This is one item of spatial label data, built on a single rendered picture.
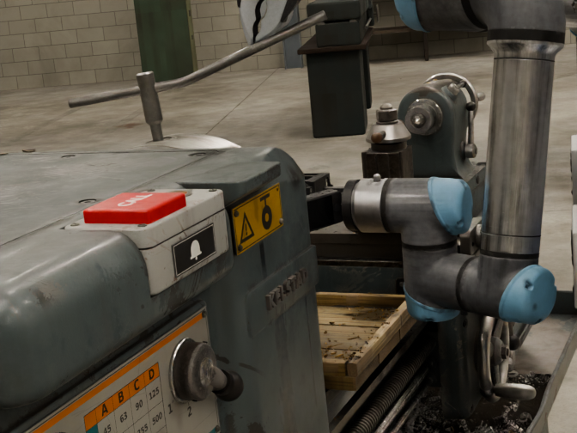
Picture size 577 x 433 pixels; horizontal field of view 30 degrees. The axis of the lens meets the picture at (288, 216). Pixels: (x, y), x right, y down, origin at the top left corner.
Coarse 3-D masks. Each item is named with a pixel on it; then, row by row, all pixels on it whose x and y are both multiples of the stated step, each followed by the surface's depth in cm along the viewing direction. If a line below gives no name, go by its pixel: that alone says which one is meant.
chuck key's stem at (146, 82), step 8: (144, 72) 133; (152, 72) 133; (144, 80) 132; (152, 80) 133; (144, 88) 133; (152, 88) 133; (144, 96) 133; (152, 96) 133; (144, 104) 133; (152, 104) 133; (144, 112) 134; (152, 112) 133; (160, 112) 134; (152, 120) 133; (160, 120) 134; (152, 128) 134; (160, 128) 134; (152, 136) 135; (160, 136) 134
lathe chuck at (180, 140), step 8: (168, 136) 137; (176, 136) 136; (184, 136) 136; (192, 136) 136; (200, 136) 136; (208, 136) 136; (144, 144) 132; (152, 144) 131; (160, 144) 131; (168, 144) 130; (176, 144) 131; (184, 144) 131; (192, 144) 131; (200, 144) 132; (208, 144) 133; (216, 144) 134; (224, 144) 134; (232, 144) 135
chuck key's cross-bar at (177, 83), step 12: (324, 12) 132; (300, 24) 132; (312, 24) 132; (276, 36) 132; (288, 36) 132; (252, 48) 132; (264, 48) 133; (228, 60) 133; (240, 60) 133; (204, 72) 133; (156, 84) 133; (168, 84) 133; (180, 84) 133; (84, 96) 134; (96, 96) 133; (108, 96) 133; (120, 96) 133; (132, 96) 134
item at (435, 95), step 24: (408, 96) 238; (432, 96) 236; (456, 96) 237; (408, 120) 234; (432, 120) 233; (456, 120) 238; (408, 144) 242; (432, 144) 239; (456, 144) 241; (432, 168) 242; (456, 168) 240; (480, 168) 249; (480, 192) 246
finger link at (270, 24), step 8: (272, 0) 131; (280, 0) 130; (272, 8) 131; (280, 8) 131; (264, 16) 132; (272, 16) 131; (280, 16) 131; (288, 16) 136; (264, 24) 132; (272, 24) 132; (280, 24) 132; (264, 32) 132; (272, 32) 132; (256, 40) 133
